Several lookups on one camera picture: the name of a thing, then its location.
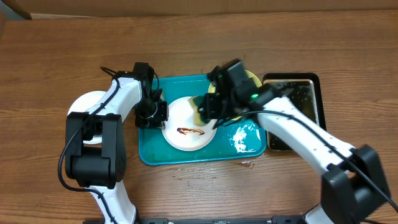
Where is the yellow sponge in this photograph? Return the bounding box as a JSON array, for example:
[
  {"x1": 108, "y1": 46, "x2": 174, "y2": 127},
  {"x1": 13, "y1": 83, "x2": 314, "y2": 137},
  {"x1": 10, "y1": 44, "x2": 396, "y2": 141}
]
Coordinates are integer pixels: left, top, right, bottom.
[{"x1": 188, "y1": 96, "x2": 209, "y2": 126}]

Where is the white plate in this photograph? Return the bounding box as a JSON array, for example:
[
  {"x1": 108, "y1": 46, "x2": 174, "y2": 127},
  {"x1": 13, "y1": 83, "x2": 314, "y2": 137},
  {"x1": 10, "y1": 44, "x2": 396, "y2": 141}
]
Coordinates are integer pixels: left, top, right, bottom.
[
  {"x1": 162, "y1": 96, "x2": 217, "y2": 151},
  {"x1": 67, "y1": 90, "x2": 107, "y2": 145}
]

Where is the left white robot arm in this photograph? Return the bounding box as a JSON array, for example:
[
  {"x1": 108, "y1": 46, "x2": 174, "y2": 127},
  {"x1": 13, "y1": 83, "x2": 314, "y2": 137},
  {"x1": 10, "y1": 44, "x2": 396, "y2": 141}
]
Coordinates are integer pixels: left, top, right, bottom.
[{"x1": 57, "y1": 65, "x2": 168, "y2": 223}]

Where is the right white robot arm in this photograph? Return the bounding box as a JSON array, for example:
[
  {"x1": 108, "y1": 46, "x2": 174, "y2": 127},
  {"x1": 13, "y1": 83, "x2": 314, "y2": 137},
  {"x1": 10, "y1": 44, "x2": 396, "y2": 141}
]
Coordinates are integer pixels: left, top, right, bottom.
[{"x1": 190, "y1": 85, "x2": 397, "y2": 223}]

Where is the teal plastic serving tray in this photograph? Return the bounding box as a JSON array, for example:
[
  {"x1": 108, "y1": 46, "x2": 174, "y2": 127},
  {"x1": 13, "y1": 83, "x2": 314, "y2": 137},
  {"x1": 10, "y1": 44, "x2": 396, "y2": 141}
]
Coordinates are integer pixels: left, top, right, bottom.
[{"x1": 139, "y1": 75, "x2": 267, "y2": 166}]

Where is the black wash tray with water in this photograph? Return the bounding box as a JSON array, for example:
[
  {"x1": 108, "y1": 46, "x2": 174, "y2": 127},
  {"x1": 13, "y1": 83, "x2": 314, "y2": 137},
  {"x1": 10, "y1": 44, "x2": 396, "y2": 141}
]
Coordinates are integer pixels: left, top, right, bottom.
[{"x1": 262, "y1": 72, "x2": 327, "y2": 152}]

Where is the yellow-green plate with sauce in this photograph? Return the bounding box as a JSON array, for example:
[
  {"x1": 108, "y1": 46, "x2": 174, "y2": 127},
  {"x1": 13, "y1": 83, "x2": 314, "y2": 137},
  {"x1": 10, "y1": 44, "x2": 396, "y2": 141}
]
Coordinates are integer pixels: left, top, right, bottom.
[{"x1": 201, "y1": 67, "x2": 261, "y2": 123}]

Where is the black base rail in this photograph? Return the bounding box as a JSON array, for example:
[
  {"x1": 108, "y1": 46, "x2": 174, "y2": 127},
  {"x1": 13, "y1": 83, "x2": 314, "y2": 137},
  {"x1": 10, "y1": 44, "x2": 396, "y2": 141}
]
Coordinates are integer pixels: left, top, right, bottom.
[{"x1": 133, "y1": 215, "x2": 305, "y2": 224}]

